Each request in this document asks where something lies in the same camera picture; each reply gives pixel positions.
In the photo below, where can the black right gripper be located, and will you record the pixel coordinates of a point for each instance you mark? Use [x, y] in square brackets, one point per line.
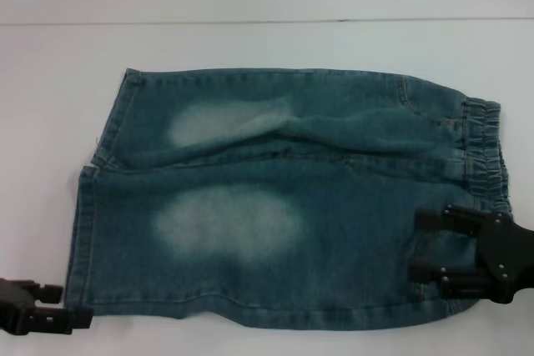
[511, 256]

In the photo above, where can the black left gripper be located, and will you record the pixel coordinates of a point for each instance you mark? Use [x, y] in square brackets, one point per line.
[14, 302]

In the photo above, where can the blue denim shorts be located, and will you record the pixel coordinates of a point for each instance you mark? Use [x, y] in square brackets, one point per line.
[292, 164]

